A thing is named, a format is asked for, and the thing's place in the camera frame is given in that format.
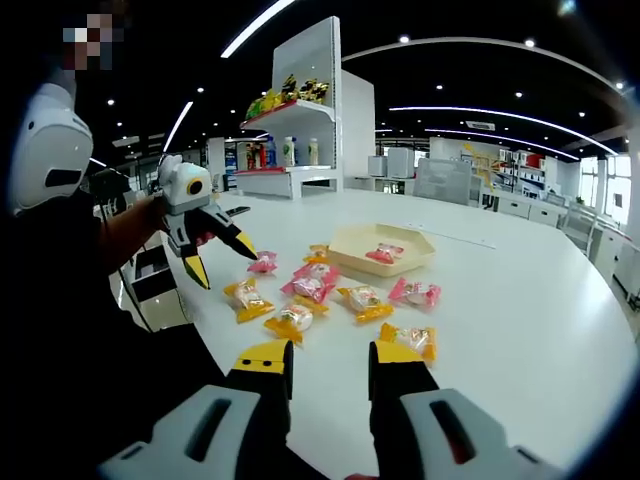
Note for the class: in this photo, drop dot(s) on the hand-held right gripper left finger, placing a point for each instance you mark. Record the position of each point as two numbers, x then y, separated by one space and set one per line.
200 435

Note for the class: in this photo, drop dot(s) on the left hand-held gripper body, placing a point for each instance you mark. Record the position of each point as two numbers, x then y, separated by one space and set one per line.
187 187

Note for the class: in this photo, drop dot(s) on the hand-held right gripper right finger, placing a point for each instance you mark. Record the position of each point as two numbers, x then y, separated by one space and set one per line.
450 435

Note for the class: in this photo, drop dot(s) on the pink marshmallow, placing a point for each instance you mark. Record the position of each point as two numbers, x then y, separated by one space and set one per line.
262 261
306 288
317 272
415 294
384 252

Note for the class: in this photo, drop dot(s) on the orange marshmallow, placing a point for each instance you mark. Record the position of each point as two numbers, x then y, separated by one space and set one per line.
317 254
411 340
247 300
290 320
365 302

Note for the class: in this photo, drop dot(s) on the beige hexagonal bowl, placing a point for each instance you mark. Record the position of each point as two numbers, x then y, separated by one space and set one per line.
355 250

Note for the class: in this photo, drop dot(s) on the person's left hand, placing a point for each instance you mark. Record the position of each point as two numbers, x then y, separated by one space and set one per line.
156 214

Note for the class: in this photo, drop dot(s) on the person's right hand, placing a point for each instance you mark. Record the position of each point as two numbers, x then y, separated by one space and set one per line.
362 477

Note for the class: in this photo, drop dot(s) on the black smartphone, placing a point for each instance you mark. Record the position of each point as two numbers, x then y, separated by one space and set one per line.
239 211

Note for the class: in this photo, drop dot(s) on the white low cabinet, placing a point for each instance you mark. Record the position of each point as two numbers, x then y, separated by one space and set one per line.
150 259

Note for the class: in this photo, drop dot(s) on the red black box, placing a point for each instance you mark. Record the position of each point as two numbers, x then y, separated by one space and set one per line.
253 155

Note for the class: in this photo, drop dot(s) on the blue drink bottle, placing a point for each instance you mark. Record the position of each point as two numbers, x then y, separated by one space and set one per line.
270 152

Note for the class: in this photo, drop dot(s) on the white green drink bottle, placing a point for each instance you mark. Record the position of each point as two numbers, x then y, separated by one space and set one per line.
289 151

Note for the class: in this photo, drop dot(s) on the green yellow snack bag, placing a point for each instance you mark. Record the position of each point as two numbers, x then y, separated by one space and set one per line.
262 102

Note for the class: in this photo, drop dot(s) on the cream drink bottle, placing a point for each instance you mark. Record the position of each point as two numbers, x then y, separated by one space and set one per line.
313 151

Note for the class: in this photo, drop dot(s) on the white table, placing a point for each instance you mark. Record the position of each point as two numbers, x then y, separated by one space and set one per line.
525 325

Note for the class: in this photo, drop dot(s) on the black yellow snack bag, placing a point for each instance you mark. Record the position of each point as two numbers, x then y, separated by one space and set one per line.
315 90
290 87

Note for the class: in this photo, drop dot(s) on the white chest-worn device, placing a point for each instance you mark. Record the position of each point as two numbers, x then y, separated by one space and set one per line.
50 145

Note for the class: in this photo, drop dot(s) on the person in black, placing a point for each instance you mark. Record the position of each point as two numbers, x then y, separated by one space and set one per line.
60 350

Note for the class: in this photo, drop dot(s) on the white tall panel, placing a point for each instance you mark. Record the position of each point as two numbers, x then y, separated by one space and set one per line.
357 135

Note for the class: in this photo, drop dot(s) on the small white box appliance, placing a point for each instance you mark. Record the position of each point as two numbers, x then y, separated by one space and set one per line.
377 166

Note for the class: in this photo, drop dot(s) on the white display shelf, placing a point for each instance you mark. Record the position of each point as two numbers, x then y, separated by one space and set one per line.
305 55

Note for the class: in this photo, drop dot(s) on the large white box appliance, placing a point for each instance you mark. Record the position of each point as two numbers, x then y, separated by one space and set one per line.
401 162

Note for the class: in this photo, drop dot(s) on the white drawer cabinet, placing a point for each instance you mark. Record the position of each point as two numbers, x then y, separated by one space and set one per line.
545 215
515 205

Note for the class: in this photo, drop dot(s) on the white office chair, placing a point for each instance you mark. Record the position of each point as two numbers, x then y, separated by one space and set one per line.
580 222

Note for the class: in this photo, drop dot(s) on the ceiling air conditioner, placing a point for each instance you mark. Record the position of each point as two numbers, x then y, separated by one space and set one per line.
480 125

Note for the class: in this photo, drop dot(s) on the white shelf with boxes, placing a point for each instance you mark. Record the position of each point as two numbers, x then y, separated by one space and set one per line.
525 170

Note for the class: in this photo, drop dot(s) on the small black screen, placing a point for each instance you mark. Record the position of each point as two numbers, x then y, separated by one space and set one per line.
619 200

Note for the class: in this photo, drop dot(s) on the yellow wall decoration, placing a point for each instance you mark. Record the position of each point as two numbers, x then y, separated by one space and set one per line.
480 162

